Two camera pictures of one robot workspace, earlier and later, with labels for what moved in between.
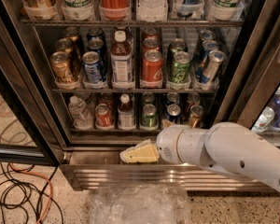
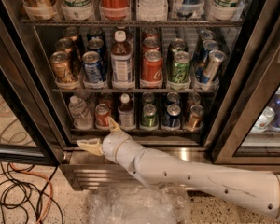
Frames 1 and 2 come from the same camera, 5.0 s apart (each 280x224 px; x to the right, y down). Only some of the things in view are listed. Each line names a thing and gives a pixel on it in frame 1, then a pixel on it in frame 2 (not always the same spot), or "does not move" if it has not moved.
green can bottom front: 149,118 does not move
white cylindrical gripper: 166,144 → 109,147
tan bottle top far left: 39,1 does not move
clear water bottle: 82,119 does not move
